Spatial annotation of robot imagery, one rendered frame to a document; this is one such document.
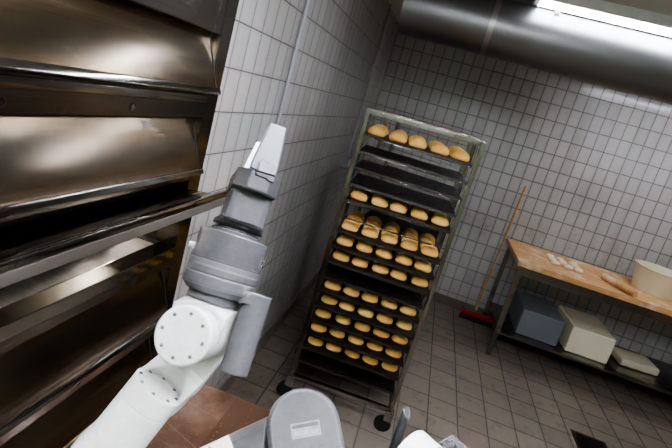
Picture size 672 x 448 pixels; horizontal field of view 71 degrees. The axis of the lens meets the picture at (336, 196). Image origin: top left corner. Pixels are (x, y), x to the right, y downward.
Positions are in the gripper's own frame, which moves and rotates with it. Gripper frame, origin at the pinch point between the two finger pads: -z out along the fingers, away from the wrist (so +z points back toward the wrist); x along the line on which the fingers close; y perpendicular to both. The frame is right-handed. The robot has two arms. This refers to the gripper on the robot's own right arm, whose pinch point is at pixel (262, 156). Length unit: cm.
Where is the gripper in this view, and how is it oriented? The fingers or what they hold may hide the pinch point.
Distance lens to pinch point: 62.5
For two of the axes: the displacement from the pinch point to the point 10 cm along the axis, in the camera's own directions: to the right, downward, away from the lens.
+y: -9.1, -3.3, -2.6
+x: 3.1, -1.0, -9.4
